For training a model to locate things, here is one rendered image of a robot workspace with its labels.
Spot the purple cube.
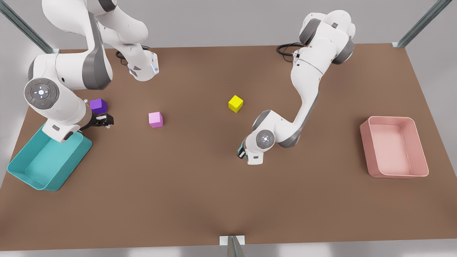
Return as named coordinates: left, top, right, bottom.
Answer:
left=90, top=99, right=108, bottom=115

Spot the yellow cube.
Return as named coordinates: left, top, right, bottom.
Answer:
left=228, top=95, right=244, bottom=113

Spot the pink cube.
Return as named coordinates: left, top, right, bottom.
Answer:
left=149, top=112, right=164, bottom=128

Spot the teal tray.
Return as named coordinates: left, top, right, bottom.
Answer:
left=7, top=123, right=93, bottom=191

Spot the pink tray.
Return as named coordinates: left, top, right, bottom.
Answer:
left=360, top=116, right=429, bottom=178

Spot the black cable loop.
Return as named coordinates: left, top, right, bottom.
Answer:
left=276, top=42, right=305, bottom=58
left=115, top=45, right=151, bottom=66

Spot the silver frame post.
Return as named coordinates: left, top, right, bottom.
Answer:
left=219, top=235, right=246, bottom=257
left=392, top=0, right=453, bottom=48
left=0, top=0, right=60, bottom=54

